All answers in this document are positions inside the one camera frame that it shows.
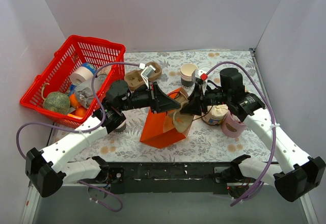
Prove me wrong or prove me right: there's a single cardboard cup carrier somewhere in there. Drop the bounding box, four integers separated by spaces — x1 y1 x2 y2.
167 91 194 133

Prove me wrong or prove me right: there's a cardboard cup carrier stack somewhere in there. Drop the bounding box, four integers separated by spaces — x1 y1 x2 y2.
124 62 162 91

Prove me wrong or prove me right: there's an orange paper bag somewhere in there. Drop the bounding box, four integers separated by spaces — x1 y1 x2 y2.
139 87 196 149

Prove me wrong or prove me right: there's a stack of paper cups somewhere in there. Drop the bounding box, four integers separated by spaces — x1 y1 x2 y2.
180 63 198 88

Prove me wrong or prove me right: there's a red plastic basket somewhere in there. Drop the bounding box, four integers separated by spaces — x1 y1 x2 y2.
20 35 126 128

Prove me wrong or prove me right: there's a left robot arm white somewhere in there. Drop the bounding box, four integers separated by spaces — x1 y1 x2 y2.
25 80 181 198

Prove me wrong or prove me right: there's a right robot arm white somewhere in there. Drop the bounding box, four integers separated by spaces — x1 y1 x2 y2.
180 68 325 202

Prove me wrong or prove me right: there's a floral table mat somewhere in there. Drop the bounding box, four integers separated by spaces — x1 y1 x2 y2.
72 50 270 162

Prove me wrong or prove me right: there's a napkin filled paper tub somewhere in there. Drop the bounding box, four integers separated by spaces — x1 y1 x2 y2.
202 104 229 126

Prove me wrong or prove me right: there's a silver tin can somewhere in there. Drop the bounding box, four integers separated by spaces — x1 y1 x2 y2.
97 74 107 82

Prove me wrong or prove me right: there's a beige printed pouch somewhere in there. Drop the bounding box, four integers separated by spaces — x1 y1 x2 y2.
97 66 112 76

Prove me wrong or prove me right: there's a grey crumpled paper bag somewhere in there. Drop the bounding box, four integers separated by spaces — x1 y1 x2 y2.
74 78 94 108

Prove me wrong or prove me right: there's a pink cup holder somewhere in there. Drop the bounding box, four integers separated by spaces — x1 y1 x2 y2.
221 112 247 138

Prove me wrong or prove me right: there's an orange fruit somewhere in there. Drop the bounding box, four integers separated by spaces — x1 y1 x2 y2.
74 107 87 118
69 94 82 108

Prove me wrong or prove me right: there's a toilet paper roll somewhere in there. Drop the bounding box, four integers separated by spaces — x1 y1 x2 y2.
69 66 94 86

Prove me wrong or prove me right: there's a green netted melon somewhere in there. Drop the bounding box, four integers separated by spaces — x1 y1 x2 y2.
43 92 70 114

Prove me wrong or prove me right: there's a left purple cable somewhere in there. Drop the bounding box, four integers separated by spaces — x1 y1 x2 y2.
15 62 145 212

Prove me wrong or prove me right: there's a purple cable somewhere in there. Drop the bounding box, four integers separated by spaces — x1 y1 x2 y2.
206 61 277 207
15 62 145 212

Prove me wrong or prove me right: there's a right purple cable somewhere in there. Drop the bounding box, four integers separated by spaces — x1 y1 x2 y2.
206 61 277 207

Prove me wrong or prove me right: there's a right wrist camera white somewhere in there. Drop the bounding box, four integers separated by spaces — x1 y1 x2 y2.
193 69 208 94

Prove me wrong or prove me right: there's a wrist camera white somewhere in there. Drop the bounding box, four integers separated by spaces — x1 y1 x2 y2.
139 63 156 88
193 69 208 94

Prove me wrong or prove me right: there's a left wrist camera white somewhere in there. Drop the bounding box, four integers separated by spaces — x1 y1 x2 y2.
139 63 156 88

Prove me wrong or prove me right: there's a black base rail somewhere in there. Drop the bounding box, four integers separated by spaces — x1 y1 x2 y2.
78 161 268 194

